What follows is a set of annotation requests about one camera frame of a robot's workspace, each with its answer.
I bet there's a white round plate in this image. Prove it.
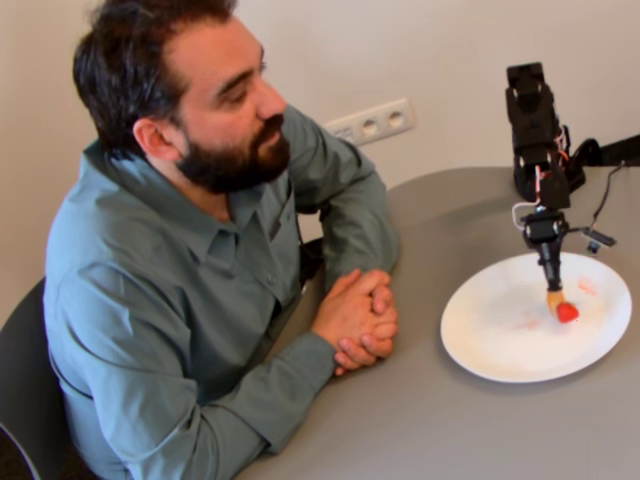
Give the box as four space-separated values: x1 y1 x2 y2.
439 251 634 385

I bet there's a man's right hand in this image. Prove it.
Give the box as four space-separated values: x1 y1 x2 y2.
311 268 392 352

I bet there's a bearded man green shirt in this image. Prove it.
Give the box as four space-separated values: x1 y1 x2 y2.
43 0 402 480

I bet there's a man's left forearm green sleeve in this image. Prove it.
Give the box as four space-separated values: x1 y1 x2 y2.
319 199 403 281

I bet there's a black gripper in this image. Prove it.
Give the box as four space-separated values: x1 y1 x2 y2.
519 209 569 292

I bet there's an orange fork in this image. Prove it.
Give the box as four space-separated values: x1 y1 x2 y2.
545 288 567 320

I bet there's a man's left hand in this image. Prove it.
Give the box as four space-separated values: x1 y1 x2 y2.
333 284 401 378

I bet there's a black table clamp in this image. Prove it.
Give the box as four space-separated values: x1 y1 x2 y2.
569 138 604 187

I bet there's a white looped servo cable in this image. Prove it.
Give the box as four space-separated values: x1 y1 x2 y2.
510 201 539 230

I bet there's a thin black camera cable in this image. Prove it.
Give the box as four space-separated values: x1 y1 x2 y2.
591 160 629 231

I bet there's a dark grey chair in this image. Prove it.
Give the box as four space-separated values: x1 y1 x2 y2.
0 277 99 480

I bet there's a white wall socket strip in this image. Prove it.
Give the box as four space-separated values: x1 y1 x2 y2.
322 97 418 148

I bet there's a small camera board module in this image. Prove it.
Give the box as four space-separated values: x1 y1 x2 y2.
582 227 618 257

